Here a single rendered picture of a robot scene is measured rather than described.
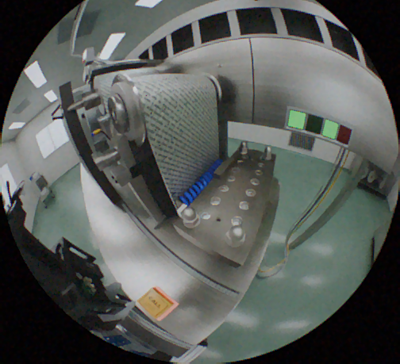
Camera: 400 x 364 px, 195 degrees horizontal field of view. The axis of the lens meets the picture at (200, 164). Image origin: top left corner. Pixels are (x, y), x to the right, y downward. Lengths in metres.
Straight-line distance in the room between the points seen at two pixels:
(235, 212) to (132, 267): 0.34
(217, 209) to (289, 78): 0.41
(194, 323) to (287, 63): 0.71
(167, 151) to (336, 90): 0.49
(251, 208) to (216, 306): 0.26
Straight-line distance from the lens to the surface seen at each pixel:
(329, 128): 0.45
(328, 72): 0.45
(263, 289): 1.33
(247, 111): 0.43
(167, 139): 0.22
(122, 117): 0.21
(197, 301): 0.36
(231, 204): 0.28
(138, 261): 0.42
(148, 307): 0.38
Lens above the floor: 1.25
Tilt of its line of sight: 34 degrees down
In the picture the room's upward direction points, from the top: 8 degrees counter-clockwise
